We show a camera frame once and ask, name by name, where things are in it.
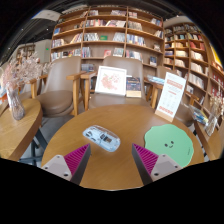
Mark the stack of colourful books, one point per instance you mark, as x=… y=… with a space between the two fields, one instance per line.
x=199 y=116

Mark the green cloud-shaped mouse pad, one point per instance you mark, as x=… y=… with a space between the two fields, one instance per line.
x=168 y=141

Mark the white sign in wooden stand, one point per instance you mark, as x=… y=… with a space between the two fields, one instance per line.
x=171 y=95

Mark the round wooden side table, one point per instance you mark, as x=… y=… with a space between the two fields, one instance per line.
x=213 y=143
x=16 y=130

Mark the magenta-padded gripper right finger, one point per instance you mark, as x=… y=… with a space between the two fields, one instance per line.
x=148 y=159

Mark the wide wooden bookshelf with books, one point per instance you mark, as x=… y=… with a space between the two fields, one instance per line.
x=100 y=36

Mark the dark book with yellow edge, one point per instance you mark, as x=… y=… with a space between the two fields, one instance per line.
x=133 y=86

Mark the small distant wooden bookshelf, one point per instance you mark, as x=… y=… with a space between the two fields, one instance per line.
x=26 y=51

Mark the white framed flower picture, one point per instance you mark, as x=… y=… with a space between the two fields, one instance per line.
x=110 y=80

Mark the glass vase with pink flowers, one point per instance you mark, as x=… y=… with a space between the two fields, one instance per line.
x=16 y=96

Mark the transparent computer mouse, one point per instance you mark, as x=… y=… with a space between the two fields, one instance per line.
x=101 y=137

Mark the flat stack of pale books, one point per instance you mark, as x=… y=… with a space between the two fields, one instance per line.
x=156 y=79

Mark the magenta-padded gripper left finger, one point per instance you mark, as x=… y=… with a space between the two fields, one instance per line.
x=76 y=159

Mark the angled wooden bookshelf with books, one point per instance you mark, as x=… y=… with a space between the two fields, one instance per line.
x=195 y=60

